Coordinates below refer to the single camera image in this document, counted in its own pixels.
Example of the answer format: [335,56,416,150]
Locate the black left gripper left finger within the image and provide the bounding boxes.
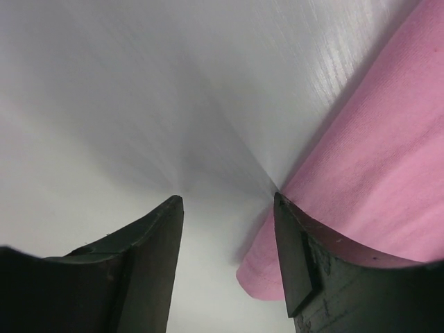
[1,196,184,332]

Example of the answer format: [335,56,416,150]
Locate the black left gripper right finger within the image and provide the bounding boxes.
[273,194,443,332]

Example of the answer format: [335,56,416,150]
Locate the pink t shirt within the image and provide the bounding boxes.
[235,0,444,302]

